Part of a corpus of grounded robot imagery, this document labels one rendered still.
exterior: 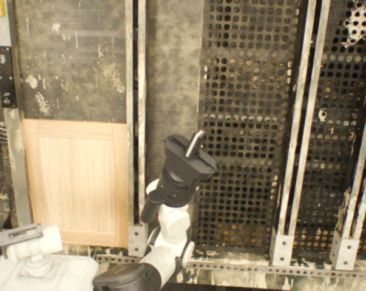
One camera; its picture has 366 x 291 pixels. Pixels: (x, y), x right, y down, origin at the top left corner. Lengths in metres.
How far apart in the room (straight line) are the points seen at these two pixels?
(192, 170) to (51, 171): 0.73
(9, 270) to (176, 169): 0.47
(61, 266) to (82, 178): 0.46
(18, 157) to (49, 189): 0.16
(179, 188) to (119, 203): 0.57
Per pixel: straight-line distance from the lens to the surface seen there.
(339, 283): 1.50
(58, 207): 1.40
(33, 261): 0.89
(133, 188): 1.22
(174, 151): 0.73
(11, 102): 1.17
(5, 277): 0.95
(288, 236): 1.31
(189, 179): 0.74
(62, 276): 0.91
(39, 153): 1.33
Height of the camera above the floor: 2.16
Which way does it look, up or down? 51 degrees down
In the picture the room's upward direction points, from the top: straight up
